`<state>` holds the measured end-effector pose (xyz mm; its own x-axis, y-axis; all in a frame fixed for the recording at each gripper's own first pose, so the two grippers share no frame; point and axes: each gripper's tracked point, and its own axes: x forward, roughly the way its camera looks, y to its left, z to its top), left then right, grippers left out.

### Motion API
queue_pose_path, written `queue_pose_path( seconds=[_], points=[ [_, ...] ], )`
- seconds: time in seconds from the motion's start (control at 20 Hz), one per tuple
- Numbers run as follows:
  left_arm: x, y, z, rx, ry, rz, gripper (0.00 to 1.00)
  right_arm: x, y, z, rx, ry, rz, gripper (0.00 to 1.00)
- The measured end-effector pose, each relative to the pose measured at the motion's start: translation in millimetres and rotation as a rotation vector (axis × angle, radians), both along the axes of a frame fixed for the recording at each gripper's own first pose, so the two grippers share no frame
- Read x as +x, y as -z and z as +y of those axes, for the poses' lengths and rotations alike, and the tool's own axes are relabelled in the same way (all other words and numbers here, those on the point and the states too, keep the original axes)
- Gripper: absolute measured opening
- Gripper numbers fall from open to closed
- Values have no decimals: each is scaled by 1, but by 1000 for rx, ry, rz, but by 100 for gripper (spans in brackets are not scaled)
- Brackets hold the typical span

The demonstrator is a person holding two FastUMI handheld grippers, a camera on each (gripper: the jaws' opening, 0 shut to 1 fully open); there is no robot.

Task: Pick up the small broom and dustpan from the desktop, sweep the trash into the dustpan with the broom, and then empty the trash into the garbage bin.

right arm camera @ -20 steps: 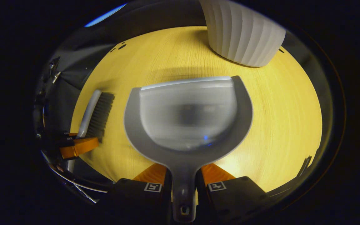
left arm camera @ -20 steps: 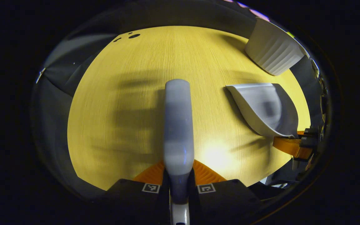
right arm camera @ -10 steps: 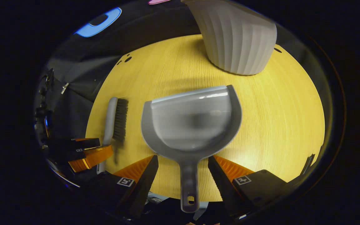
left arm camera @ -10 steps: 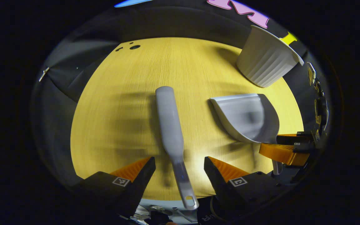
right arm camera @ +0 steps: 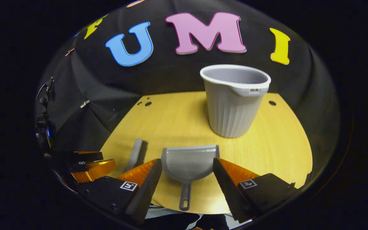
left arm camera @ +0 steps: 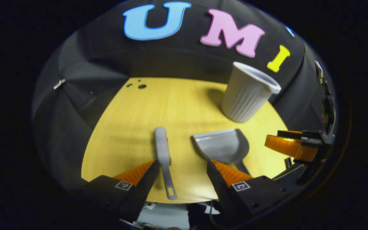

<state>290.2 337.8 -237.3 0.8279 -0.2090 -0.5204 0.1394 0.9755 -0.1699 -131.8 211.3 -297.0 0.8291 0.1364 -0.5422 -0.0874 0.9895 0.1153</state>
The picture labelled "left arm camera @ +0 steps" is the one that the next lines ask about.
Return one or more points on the white clip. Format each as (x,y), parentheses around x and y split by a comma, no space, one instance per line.
(59,84)

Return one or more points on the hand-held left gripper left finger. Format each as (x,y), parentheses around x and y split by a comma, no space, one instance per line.
(142,193)

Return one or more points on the small grey broom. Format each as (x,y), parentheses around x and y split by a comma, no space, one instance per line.
(162,150)

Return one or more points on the black backdrop cloth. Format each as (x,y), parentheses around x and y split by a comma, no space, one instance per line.
(91,54)

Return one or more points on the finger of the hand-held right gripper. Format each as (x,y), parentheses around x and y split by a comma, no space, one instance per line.
(291,148)
(299,135)

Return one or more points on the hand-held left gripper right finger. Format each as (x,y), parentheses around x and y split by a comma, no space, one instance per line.
(222,193)

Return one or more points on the white ribbed garbage bin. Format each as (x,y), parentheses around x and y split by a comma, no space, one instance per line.
(244,99)

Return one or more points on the grey dustpan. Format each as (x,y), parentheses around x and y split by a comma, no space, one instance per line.
(222,147)

